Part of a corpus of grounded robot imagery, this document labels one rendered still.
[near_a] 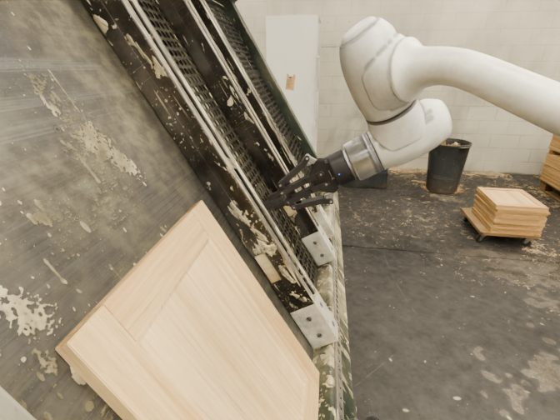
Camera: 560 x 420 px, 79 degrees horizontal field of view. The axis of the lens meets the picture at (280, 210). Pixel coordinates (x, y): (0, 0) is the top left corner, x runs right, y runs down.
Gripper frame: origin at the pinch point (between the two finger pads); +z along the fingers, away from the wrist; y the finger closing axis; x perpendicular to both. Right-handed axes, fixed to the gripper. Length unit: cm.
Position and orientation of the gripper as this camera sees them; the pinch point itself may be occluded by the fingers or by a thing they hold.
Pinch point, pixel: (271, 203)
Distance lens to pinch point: 80.3
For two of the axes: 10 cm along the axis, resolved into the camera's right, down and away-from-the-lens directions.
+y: -5.0, -8.2, -2.8
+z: -8.5, 4.2, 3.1
